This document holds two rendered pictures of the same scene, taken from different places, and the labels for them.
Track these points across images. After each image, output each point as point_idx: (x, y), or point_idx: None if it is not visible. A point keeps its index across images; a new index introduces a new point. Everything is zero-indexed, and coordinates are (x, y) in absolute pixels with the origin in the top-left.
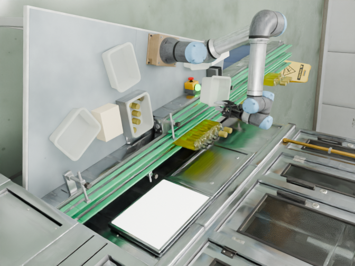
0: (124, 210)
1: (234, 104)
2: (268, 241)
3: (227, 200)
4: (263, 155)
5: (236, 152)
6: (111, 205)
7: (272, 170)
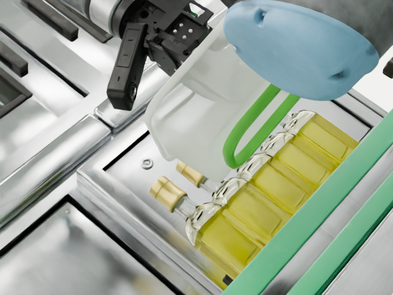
0: None
1: (159, 47)
2: None
3: (216, 13)
4: (49, 156)
5: (141, 193)
6: None
7: (45, 117)
